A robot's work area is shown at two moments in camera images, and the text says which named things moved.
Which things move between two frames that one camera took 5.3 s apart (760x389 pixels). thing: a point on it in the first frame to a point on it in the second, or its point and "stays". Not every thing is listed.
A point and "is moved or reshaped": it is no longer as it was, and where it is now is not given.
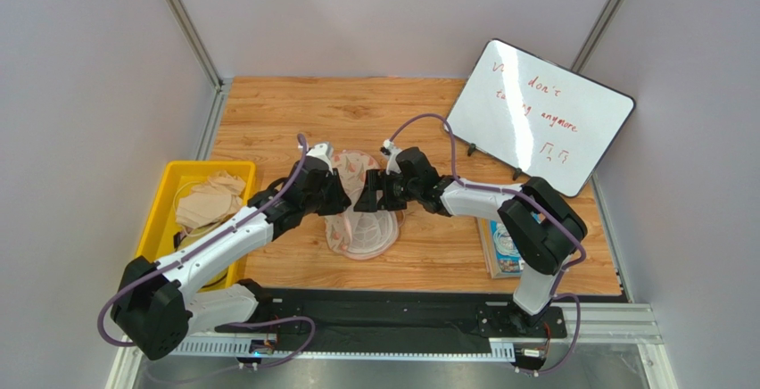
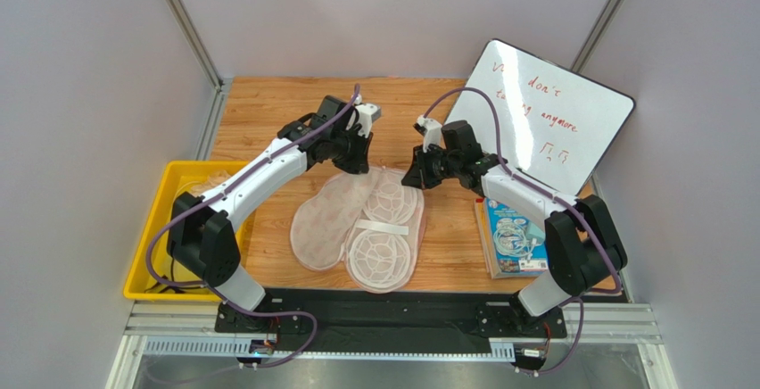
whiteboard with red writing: [538, 117] stays
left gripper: [340, 200] to [359, 164]
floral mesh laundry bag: [359, 235] is moved or reshaped
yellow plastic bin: [163, 236] stays
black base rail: [397, 320] stays
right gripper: [383, 190] to [425, 166]
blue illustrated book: [501, 256] stays
